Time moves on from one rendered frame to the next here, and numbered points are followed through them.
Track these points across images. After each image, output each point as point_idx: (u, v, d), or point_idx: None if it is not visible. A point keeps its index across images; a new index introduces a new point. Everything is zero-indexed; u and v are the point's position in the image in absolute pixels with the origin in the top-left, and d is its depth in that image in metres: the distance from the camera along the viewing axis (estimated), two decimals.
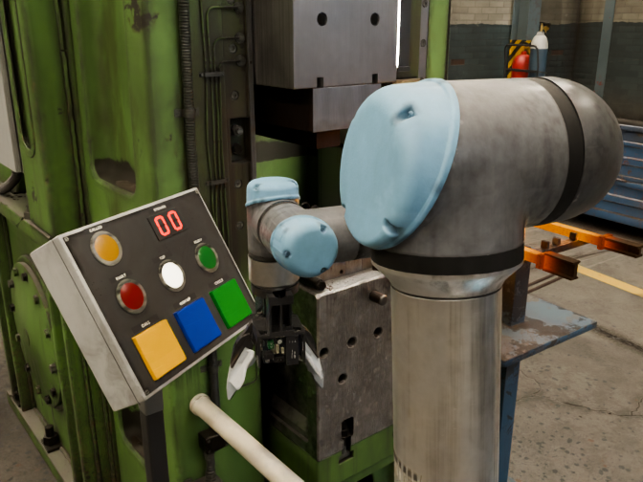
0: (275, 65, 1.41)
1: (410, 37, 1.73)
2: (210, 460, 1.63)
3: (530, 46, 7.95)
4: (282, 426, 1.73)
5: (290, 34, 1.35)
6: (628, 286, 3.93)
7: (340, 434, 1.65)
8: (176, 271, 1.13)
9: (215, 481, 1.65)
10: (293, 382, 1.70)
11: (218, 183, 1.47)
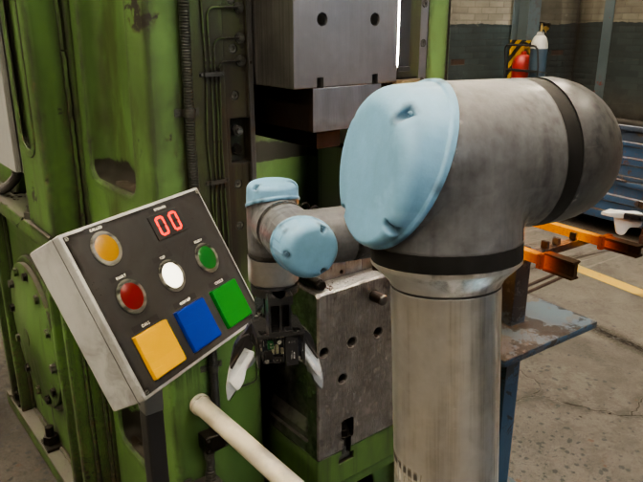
0: (275, 65, 1.41)
1: (410, 37, 1.73)
2: (210, 460, 1.63)
3: (530, 46, 7.95)
4: (282, 426, 1.73)
5: (290, 34, 1.35)
6: (628, 286, 3.93)
7: (340, 434, 1.65)
8: (176, 271, 1.13)
9: (215, 481, 1.65)
10: (293, 382, 1.70)
11: (218, 183, 1.47)
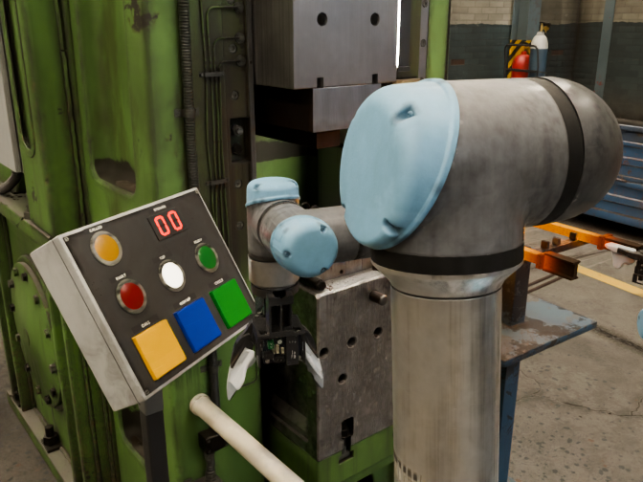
0: (275, 65, 1.41)
1: (410, 37, 1.73)
2: (210, 460, 1.63)
3: (530, 46, 7.95)
4: (282, 426, 1.73)
5: (290, 34, 1.35)
6: (628, 286, 3.93)
7: (340, 434, 1.65)
8: (176, 271, 1.13)
9: (215, 481, 1.65)
10: (293, 382, 1.70)
11: (218, 183, 1.47)
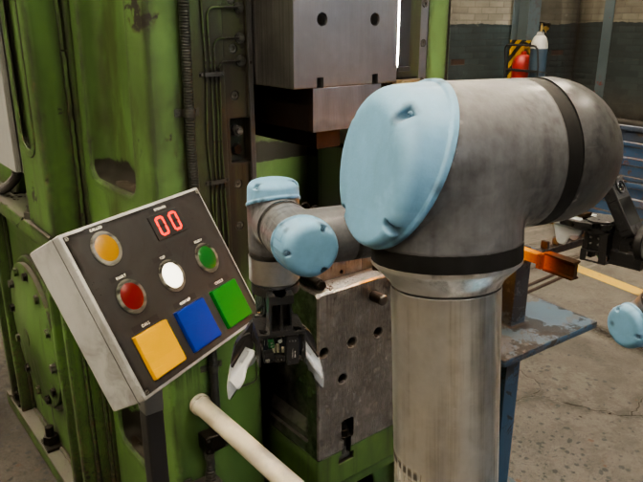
0: (275, 65, 1.41)
1: (410, 37, 1.73)
2: (210, 460, 1.63)
3: (530, 46, 7.95)
4: (282, 426, 1.73)
5: (290, 34, 1.35)
6: (628, 286, 3.93)
7: (340, 434, 1.65)
8: (176, 271, 1.13)
9: (215, 481, 1.65)
10: (293, 382, 1.70)
11: (218, 183, 1.47)
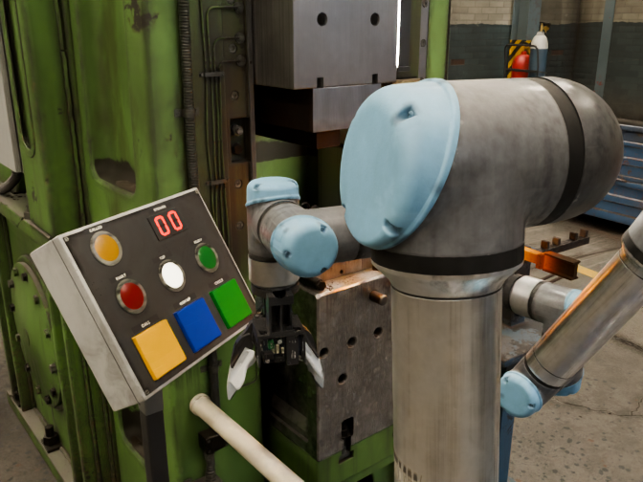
0: (275, 65, 1.41)
1: (410, 37, 1.73)
2: (210, 460, 1.63)
3: (530, 46, 7.95)
4: (282, 426, 1.73)
5: (290, 34, 1.35)
6: None
7: (340, 434, 1.65)
8: (176, 271, 1.13)
9: (215, 481, 1.65)
10: (293, 382, 1.70)
11: (218, 183, 1.47)
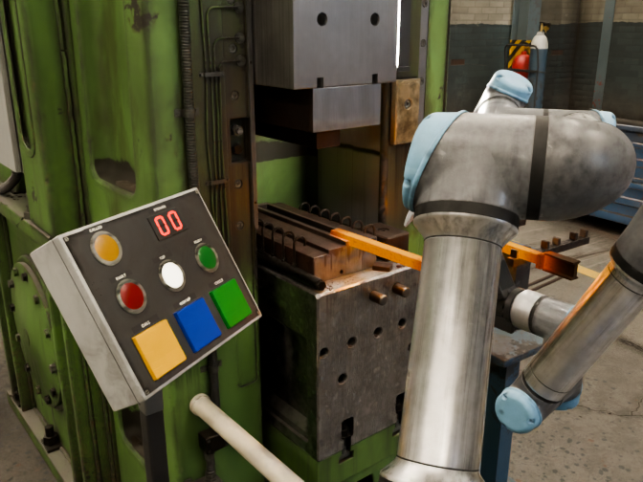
0: (275, 65, 1.41)
1: (410, 37, 1.73)
2: (210, 460, 1.63)
3: (530, 46, 7.95)
4: (282, 426, 1.73)
5: (290, 34, 1.35)
6: None
7: (340, 434, 1.65)
8: (176, 271, 1.13)
9: (215, 481, 1.65)
10: (293, 382, 1.70)
11: (218, 183, 1.47)
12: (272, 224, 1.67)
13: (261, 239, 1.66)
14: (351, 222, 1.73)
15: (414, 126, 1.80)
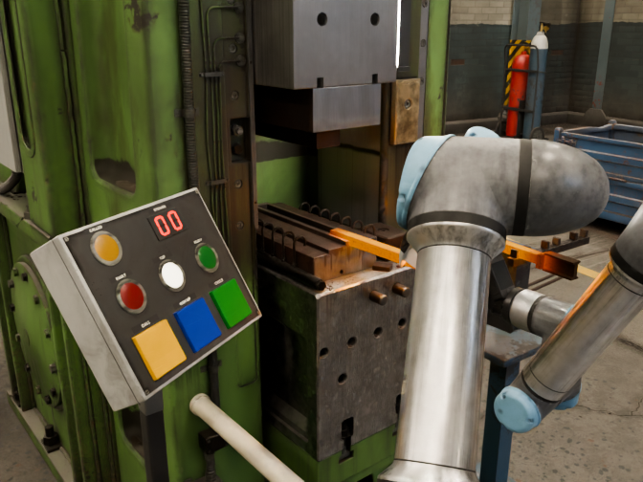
0: (275, 65, 1.41)
1: (410, 37, 1.73)
2: (210, 460, 1.63)
3: (530, 46, 7.95)
4: (282, 426, 1.73)
5: (290, 34, 1.35)
6: None
7: (340, 434, 1.65)
8: (176, 271, 1.13)
9: (215, 481, 1.65)
10: (293, 382, 1.70)
11: (218, 183, 1.47)
12: (272, 224, 1.67)
13: (261, 239, 1.66)
14: (351, 222, 1.73)
15: (414, 126, 1.80)
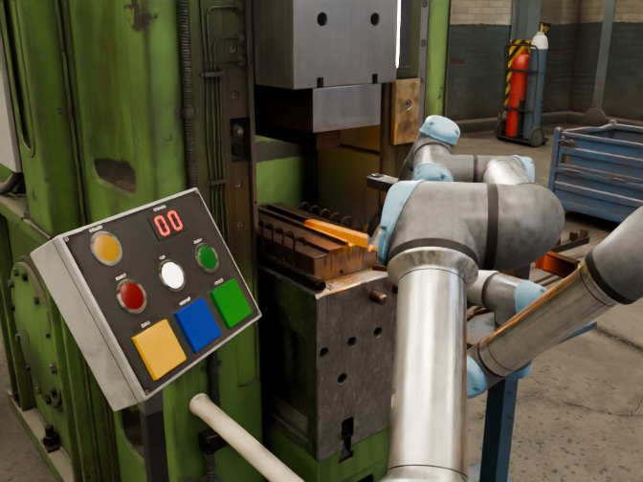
0: (275, 65, 1.41)
1: (410, 37, 1.73)
2: (210, 460, 1.63)
3: (530, 46, 7.95)
4: (282, 426, 1.73)
5: (290, 34, 1.35)
6: None
7: (340, 434, 1.65)
8: (176, 271, 1.13)
9: (215, 481, 1.65)
10: (293, 382, 1.70)
11: (218, 183, 1.47)
12: (272, 224, 1.67)
13: (261, 239, 1.66)
14: (351, 222, 1.73)
15: (414, 126, 1.80)
